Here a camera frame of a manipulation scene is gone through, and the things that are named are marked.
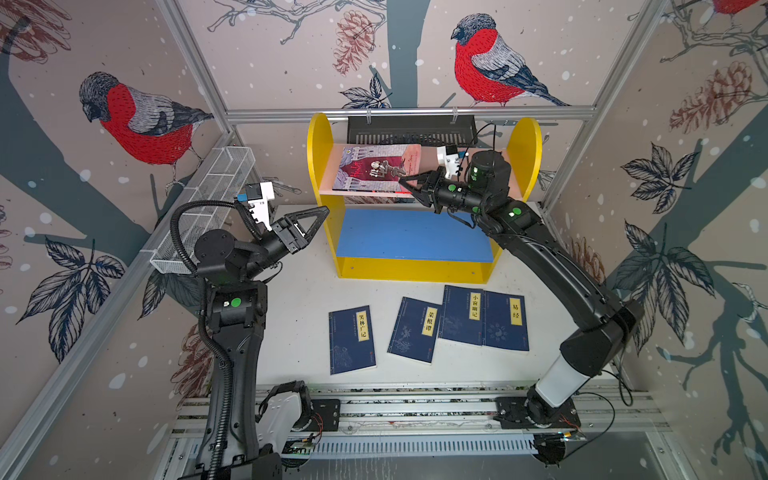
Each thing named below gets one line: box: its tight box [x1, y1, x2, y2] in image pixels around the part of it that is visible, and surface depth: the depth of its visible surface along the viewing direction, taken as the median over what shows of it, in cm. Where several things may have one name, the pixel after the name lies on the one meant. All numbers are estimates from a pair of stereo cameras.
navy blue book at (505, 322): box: [484, 290, 530, 351], surface depth 91 cm
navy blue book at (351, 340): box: [329, 305, 377, 375], surface depth 87 cm
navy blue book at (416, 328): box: [387, 296, 442, 363], surface depth 89 cm
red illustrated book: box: [332, 144, 422, 193], surface depth 69 cm
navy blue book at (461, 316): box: [439, 285, 483, 346], surface depth 92 cm
